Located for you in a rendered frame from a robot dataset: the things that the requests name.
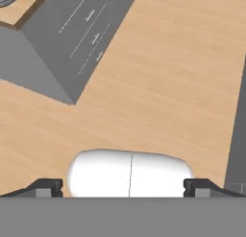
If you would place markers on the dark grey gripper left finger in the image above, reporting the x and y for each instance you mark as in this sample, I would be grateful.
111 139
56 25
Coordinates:
48 187

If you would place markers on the dark grey cabinet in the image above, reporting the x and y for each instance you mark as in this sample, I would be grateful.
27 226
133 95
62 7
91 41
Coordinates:
237 141

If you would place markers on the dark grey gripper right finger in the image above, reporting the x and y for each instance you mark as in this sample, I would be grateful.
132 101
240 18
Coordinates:
198 187

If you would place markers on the white rounded object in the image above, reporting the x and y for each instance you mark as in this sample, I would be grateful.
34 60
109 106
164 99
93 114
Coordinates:
128 173

